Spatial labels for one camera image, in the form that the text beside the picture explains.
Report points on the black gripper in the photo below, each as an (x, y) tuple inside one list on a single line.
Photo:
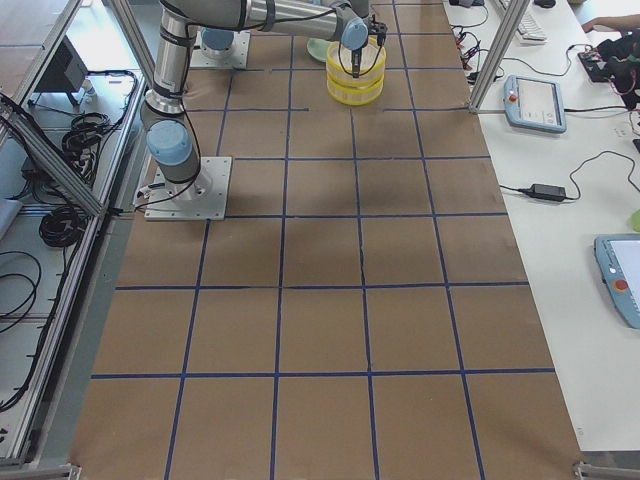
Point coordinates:
[(356, 55)]

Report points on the lower teach pendant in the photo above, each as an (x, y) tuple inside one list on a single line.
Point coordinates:
[(617, 257)]

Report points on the white keyboard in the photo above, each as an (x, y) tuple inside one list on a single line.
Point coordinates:
[(529, 31)]

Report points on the teach pendant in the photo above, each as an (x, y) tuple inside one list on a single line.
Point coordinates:
[(534, 104), (617, 257)]

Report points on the black power adapter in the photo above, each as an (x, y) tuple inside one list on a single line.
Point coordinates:
[(547, 192)]

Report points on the upper teach pendant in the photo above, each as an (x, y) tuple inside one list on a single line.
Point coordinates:
[(534, 104)]

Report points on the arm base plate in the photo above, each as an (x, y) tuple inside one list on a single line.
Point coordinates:
[(233, 59), (205, 199)]

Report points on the black electronics board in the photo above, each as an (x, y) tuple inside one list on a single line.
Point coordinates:
[(596, 66)]

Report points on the aluminium frame post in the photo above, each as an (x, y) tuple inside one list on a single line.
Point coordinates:
[(502, 39)]

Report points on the light green plate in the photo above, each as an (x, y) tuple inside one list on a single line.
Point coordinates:
[(317, 49)]

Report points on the grey control box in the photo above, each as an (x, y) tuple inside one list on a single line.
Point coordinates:
[(65, 73)]

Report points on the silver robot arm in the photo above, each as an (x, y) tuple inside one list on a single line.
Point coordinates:
[(216, 39), (170, 135)]

